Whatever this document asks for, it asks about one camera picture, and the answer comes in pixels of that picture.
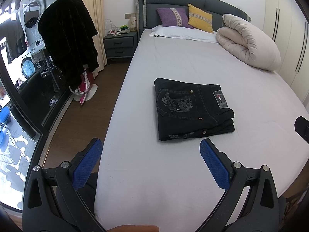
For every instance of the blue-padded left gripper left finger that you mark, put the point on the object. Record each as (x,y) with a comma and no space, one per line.
(84,162)

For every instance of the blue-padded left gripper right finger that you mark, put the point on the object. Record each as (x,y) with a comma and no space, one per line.
(218,163)

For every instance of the black denim pants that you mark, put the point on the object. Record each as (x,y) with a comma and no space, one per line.
(188,110)

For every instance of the person's left hand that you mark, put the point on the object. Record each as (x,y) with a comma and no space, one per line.
(135,228)

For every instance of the bed with white sheet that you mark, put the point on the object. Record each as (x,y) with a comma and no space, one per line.
(143,180)

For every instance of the pink and white bag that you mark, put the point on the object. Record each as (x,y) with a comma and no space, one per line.
(86,90)

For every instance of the folded beige duvet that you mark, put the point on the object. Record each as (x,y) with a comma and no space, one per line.
(248,43)

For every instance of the grey bedside nightstand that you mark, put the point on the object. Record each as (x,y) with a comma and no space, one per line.
(121,47)

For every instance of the white bed pillow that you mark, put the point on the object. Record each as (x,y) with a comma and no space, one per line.
(184,33)

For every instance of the yellow throw pillow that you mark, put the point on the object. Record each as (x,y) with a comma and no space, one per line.
(200,19)

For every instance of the black garment on rack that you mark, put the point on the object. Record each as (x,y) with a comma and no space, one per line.
(66,31)

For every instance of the purple throw pillow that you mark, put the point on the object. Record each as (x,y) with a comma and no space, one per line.
(173,17)

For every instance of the beige curtain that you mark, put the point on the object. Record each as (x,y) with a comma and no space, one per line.
(95,10)

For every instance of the white wardrobe with handles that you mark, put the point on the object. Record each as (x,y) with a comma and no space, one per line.
(286,24)

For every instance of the white wire basket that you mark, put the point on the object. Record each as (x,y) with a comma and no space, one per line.
(125,30)

